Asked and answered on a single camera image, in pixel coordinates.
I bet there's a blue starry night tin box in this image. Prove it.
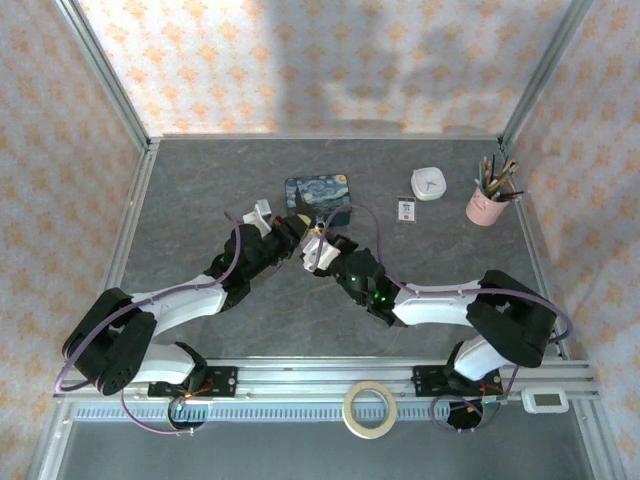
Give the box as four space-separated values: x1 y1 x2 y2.
284 173 353 227

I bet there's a white square desk clock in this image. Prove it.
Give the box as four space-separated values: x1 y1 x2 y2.
410 167 447 202

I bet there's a beige masking tape roll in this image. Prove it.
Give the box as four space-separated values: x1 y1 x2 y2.
342 380 400 440

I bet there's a pink pencil cup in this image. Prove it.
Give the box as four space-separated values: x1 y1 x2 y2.
464 182 516 227

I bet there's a white digital thermometer display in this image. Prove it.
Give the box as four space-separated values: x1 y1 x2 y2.
520 388 570 414

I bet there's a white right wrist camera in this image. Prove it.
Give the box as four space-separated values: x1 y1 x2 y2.
298 233 342 274

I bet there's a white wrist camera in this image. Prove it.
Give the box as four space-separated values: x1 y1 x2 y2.
242 199 275 235
298 233 342 274

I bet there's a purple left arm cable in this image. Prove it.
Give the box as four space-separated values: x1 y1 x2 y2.
53 208 250 436

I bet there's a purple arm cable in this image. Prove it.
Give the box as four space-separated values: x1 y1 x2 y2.
53 208 250 436
319 202 574 432

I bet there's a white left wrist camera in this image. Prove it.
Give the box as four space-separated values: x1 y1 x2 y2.
242 199 275 235

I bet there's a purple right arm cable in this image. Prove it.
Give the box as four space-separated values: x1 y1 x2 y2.
319 202 574 432

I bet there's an aluminium profile rail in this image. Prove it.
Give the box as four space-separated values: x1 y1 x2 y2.
53 356 599 402

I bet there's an aluminium table side rail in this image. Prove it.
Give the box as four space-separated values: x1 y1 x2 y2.
79 139 160 362

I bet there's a grey slotted cable duct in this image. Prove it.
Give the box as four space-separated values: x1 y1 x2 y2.
72 402 576 422

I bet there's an aluminium frame post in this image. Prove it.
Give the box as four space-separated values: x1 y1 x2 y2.
498 0 597 149
53 0 153 151

